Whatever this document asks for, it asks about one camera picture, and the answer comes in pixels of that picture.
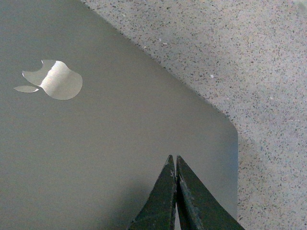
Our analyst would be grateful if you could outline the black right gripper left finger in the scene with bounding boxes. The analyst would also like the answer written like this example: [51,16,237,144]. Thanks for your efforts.
[128,155,177,230]

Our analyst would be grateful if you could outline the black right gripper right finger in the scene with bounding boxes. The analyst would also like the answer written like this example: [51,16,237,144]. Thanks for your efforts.
[177,155,243,230]

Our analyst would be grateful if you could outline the grey laptop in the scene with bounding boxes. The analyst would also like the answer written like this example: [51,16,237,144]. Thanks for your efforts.
[0,0,238,230]

